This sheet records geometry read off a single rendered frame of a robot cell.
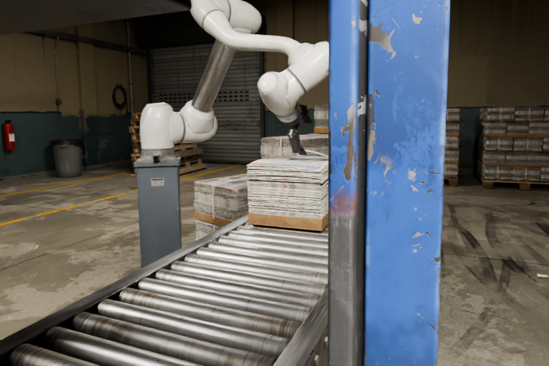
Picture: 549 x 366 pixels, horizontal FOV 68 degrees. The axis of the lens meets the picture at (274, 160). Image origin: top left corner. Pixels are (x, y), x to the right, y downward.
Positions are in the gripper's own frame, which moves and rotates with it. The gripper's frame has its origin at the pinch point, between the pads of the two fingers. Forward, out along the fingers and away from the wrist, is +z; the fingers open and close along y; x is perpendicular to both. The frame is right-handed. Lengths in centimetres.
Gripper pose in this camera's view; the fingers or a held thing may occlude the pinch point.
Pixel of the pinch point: (305, 136)
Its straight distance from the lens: 163.2
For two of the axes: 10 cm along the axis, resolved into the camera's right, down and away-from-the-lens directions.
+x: 9.2, 0.4, -3.9
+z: 3.5, 3.7, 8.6
